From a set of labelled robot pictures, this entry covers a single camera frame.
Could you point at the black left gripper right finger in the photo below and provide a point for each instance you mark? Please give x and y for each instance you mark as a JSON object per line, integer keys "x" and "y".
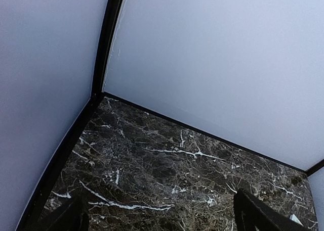
{"x": 253, "y": 214}

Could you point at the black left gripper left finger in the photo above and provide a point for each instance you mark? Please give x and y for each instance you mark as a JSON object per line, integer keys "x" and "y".
{"x": 71, "y": 215}

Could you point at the black right corner post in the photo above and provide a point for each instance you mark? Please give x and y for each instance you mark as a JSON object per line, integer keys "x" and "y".
{"x": 315, "y": 168}

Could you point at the black corner post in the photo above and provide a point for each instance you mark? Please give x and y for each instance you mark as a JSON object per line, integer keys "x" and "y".
{"x": 315, "y": 168}
{"x": 106, "y": 35}

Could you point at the black left corner post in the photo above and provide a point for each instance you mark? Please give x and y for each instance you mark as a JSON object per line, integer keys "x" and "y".
{"x": 106, "y": 35}

